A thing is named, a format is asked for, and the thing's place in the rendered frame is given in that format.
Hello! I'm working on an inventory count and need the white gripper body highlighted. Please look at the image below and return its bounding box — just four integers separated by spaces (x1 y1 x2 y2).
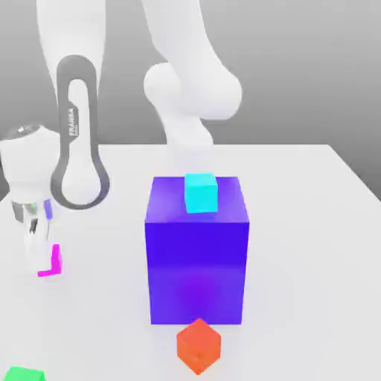
24 218 55 274

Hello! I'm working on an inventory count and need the small magenta cube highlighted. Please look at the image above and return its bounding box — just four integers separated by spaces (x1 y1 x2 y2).
37 243 63 278

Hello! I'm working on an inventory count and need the small green cube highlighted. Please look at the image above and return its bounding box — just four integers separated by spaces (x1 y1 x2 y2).
0 366 47 381

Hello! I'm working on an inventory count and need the small cyan cube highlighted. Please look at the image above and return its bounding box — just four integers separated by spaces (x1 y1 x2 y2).
184 173 219 214

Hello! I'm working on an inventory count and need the small orange cube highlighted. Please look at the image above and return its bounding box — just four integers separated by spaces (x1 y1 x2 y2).
176 318 222 376

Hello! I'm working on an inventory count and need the large blue box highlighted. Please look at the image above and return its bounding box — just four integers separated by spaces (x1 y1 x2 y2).
144 176 250 326

